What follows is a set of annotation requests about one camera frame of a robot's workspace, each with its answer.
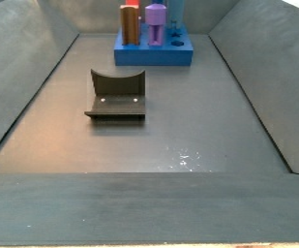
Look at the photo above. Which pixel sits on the dark blue round cylinder peg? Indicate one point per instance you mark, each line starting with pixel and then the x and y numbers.
pixel 158 1

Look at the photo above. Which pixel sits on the blue peg board base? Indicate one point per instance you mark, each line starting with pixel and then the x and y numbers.
pixel 174 53

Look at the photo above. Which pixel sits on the black curved cradle stand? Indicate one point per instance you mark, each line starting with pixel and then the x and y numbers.
pixel 119 95

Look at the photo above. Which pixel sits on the light blue rounded peg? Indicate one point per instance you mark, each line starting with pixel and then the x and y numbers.
pixel 175 13

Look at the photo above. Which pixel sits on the red rectangular peg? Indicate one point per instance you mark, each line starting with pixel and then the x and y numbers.
pixel 132 2

